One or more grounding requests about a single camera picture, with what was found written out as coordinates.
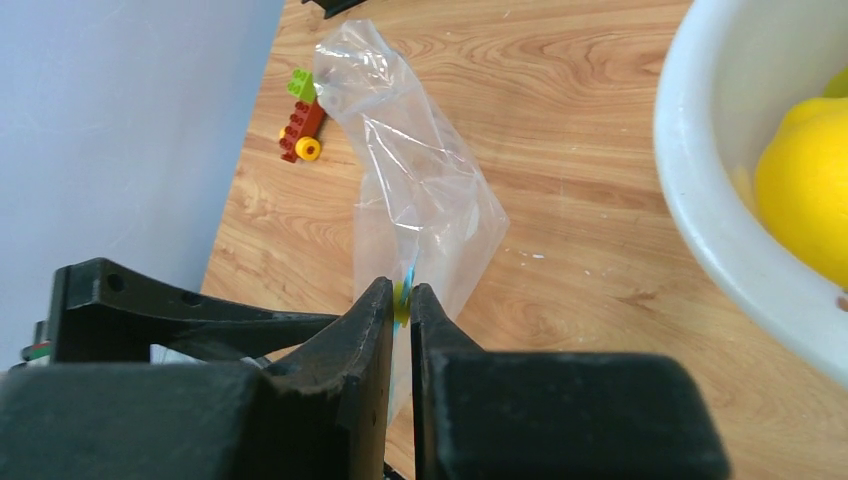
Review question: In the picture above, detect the red green toy car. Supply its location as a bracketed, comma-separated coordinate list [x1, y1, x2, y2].
[278, 68, 326, 163]

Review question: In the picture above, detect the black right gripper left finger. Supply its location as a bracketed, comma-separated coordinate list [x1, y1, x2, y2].
[1, 278, 392, 479]

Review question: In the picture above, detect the clear zip top bag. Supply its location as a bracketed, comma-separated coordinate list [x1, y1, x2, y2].
[312, 19, 511, 425]

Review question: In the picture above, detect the yellow green starfruit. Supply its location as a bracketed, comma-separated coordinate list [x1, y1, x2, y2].
[822, 67, 848, 98]

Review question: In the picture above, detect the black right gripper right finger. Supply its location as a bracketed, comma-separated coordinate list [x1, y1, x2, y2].
[410, 284, 731, 479]

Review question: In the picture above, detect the white plastic basket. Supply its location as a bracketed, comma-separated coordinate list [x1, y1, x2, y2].
[653, 1, 847, 384]

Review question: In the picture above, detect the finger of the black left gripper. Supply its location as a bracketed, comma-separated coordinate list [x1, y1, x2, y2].
[49, 258, 337, 363]

